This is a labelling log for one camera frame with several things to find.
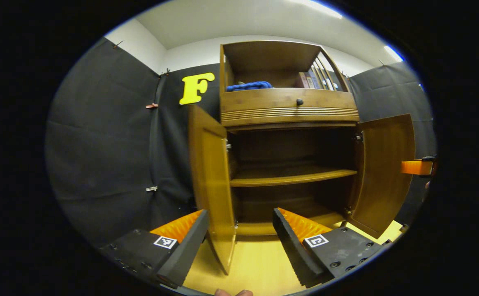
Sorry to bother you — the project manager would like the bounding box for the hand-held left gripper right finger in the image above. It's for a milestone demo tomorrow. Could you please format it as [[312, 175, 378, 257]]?
[[273, 207, 390, 288]]

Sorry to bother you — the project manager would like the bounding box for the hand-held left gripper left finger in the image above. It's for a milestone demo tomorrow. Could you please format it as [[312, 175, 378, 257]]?
[[100, 209, 210, 289]]

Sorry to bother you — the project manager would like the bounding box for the wooden shoe cabinet door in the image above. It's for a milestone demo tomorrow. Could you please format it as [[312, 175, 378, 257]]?
[[346, 113, 416, 240], [188, 104, 238, 276]]

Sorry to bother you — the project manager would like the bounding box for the wooden double-door shoe cabinet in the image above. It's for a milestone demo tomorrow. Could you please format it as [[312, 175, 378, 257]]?
[[220, 40, 360, 237]]

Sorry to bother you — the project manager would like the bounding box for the wooden inner shelf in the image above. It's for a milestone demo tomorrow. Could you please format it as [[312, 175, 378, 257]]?
[[230, 166, 358, 188]]

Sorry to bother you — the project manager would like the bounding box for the wooden drawer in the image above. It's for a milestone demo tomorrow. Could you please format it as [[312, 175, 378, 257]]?
[[220, 88, 360, 127]]

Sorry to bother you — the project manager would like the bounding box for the blue cloth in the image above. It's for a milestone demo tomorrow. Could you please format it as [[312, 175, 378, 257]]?
[[226, 81, 273, 93]]

